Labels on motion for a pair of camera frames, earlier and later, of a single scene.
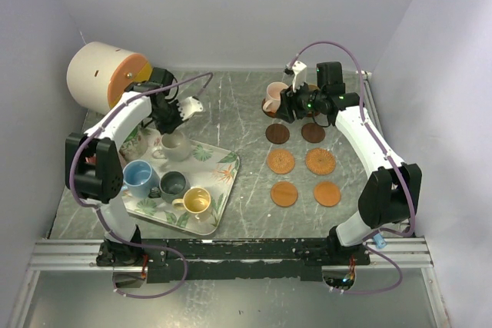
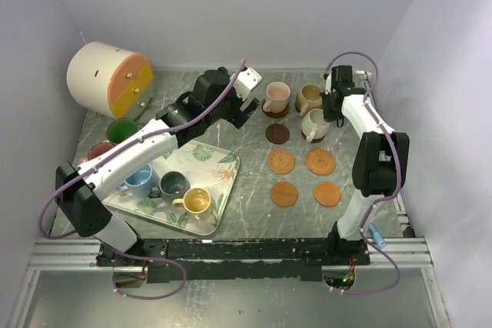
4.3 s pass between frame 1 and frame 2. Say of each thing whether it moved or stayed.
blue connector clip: stayed
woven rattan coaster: stayed
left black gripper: moved
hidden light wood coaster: stayed
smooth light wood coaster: stayed
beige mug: moved
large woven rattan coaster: stayed
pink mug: stayed
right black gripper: moved
